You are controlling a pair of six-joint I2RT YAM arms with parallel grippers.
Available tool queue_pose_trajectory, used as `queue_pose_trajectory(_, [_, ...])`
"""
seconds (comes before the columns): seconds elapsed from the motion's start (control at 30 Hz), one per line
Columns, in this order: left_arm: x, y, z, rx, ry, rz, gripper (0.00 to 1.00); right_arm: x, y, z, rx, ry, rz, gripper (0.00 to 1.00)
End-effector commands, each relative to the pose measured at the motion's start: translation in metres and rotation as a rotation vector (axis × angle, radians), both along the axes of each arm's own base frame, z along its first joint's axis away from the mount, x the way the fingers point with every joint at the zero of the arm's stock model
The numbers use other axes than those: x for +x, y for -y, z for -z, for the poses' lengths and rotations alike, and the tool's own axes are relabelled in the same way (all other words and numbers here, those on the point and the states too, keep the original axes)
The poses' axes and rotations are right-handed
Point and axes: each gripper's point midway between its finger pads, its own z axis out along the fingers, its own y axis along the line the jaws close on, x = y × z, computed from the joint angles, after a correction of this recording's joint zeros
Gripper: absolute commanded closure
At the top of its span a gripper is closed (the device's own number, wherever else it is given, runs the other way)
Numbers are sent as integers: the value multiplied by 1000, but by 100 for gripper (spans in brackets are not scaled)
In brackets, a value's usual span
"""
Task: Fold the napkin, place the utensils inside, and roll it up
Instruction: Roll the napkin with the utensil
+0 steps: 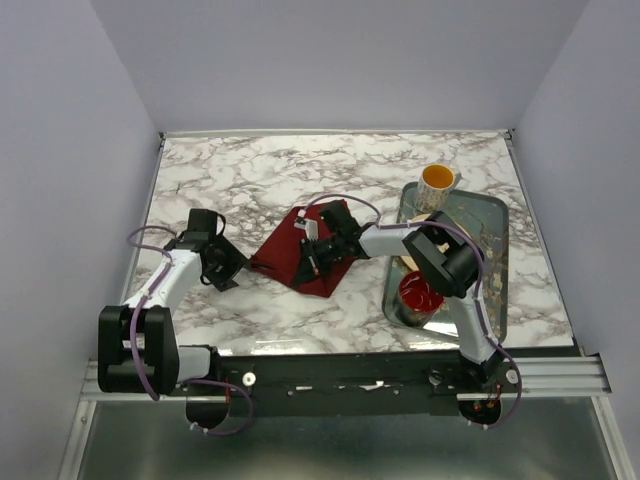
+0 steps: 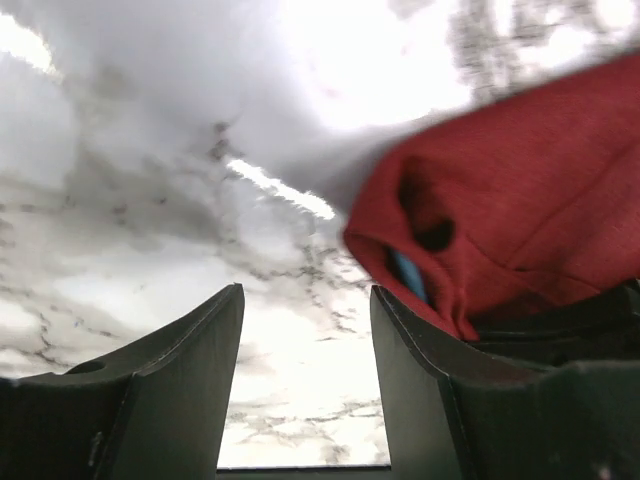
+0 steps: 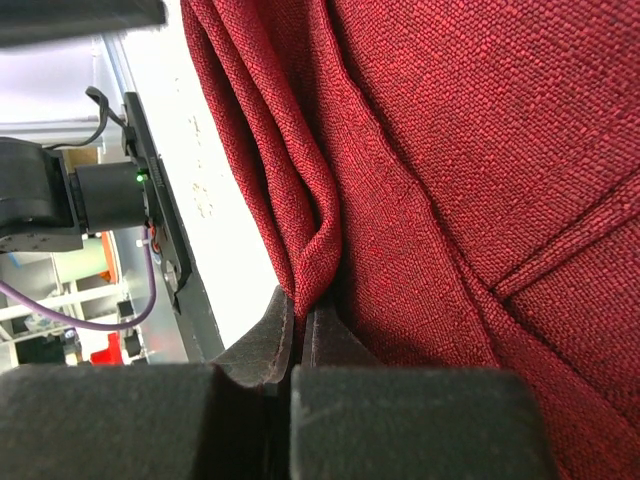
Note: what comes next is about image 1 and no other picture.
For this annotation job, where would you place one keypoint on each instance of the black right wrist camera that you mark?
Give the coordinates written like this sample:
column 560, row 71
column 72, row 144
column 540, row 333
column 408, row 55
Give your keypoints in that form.
column 330, row 218

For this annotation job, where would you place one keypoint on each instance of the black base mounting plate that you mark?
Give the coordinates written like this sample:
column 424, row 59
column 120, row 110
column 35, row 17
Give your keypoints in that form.
column 348, row 403

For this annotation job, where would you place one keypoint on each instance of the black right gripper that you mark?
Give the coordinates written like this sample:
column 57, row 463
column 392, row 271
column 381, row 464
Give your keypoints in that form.
column 309, row 266

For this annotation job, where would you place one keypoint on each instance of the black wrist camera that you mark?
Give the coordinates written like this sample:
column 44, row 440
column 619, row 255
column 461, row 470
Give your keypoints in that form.
column 330, row 218
column 204, row 225

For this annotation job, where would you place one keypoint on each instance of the beige bird pattern plate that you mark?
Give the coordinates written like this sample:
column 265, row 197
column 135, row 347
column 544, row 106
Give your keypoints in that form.
column 408, row 260

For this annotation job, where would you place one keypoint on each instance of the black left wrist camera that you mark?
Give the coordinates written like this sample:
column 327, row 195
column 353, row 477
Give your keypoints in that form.
column 204, row 225

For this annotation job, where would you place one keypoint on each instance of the white floral mug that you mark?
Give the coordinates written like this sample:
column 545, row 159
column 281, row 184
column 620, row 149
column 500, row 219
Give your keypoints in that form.
column 434, row 186

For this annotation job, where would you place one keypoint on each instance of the aluminium frame rail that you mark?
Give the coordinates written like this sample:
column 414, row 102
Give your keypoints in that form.
column 542, row 373

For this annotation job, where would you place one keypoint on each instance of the teal floral serving tray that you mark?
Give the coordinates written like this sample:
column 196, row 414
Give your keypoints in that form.
column 486, row 220

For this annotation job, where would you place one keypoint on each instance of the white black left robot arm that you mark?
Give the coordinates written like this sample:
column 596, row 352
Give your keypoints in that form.
column 138, row 350

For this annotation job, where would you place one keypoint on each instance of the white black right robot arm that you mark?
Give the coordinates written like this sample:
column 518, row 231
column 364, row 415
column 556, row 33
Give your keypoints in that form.
column 448, row 260

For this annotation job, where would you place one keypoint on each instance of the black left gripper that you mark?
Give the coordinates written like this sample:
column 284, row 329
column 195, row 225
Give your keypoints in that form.
column 223, row 280

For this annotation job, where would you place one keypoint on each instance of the red and black cup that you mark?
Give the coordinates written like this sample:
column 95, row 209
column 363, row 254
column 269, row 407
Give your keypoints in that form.
column 416, row 301

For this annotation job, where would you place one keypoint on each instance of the dark red cloth napkin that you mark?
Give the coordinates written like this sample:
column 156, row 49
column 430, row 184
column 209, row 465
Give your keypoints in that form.
column 279, row 256

